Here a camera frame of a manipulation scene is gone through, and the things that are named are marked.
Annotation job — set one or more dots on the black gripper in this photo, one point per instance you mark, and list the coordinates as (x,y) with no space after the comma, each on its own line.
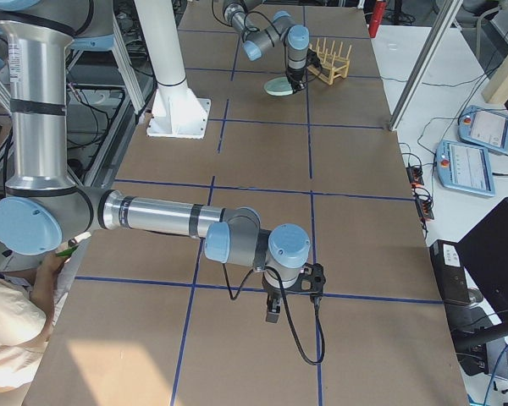
(294,78)
(273,293)

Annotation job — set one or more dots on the light green plate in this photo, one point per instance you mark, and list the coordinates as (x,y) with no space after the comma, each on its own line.
(279,86)

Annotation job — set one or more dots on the wooden dish rack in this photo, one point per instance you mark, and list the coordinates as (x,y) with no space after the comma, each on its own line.
(329,61)

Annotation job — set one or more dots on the red fire extinguisher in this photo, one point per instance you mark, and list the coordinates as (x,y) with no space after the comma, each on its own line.
(376,17)

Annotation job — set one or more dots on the left power strip with plugs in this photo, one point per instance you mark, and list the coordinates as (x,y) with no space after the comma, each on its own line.
(414,174)

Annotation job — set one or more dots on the power strip with plugs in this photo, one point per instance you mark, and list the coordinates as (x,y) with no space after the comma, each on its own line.
(424,205)
(414,174)

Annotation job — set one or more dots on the right power strip with plugs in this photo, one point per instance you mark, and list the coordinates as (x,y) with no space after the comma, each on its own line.
(424,205)

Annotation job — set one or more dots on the black equipment box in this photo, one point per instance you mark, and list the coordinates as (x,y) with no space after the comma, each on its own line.
(449,273)

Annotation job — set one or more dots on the lower teach pendant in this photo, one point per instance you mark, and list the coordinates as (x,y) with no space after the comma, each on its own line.
(465,168)

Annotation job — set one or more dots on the teach pendant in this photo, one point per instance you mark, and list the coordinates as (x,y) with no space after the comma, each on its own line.
(465,168)
(484,127)

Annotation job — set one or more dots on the upper teach pendant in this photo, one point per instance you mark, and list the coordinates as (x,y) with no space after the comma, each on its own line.
(484,127)

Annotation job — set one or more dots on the black computer monitor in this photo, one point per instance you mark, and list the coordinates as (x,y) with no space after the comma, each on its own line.
(484,253)

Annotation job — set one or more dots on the person in beige shirt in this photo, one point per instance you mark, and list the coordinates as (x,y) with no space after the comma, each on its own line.
(33,290)

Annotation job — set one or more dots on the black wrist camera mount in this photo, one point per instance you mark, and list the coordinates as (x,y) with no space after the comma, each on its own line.
(311,280)

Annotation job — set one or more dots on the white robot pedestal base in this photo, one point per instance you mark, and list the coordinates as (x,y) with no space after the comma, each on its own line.
(176,111)

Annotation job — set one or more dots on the grey aluminium frame post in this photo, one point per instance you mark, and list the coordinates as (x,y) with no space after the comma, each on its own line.
(443,22)

